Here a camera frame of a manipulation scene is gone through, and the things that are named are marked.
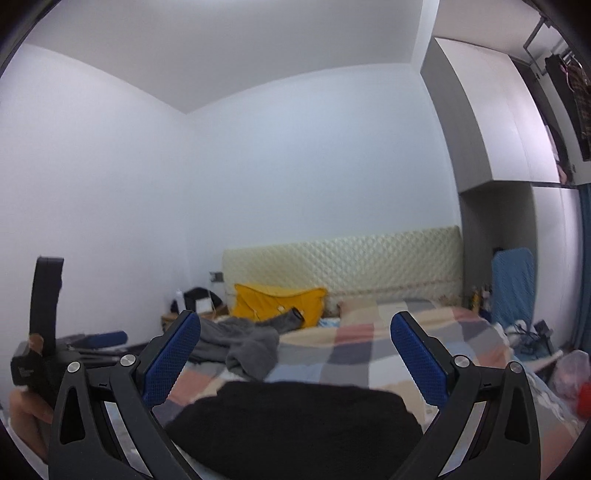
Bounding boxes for grey wardrobe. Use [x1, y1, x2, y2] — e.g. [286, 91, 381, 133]
[420, 37, 583, 352]

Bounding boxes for checkered blanket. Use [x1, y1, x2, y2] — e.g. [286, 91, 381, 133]
[152, 298, 578, 462]

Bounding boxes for blue curtain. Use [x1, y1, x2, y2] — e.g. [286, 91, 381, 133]
[570, 185, 591, 352]

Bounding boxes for cream quilted headboard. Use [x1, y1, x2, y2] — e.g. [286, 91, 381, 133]
[222, 225, 463, 308]

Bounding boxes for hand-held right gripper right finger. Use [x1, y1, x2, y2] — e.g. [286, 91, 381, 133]
[390, 310, 542, 480]

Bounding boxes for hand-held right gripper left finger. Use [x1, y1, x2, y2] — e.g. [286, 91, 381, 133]
[46, 309, 201, 480]

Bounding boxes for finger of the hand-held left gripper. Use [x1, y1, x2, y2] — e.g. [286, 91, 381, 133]
[58, 330, 129, 352]

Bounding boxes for clear plastic bag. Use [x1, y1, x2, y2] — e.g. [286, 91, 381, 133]
[551, 350, 591, 402]

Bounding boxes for black padded jacket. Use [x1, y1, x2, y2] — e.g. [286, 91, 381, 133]
[164, 381, 423, 478]

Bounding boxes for yellow pillow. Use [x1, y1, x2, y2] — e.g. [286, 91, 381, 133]
[231, 284, 328, 329]

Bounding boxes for black bag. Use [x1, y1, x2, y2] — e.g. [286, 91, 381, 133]
[182, 287, 227, 315]

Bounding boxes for black cables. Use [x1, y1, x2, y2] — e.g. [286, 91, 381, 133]
[512, 318, 556, 356]

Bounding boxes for person's left hand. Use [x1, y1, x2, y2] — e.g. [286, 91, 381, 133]
[8, 387, 57, 462]

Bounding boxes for grey garment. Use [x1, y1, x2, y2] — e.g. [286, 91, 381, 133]
[187, 308, 304, 381]

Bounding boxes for hanging dark clothes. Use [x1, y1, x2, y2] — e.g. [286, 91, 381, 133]
[545, 53, 591, 162]

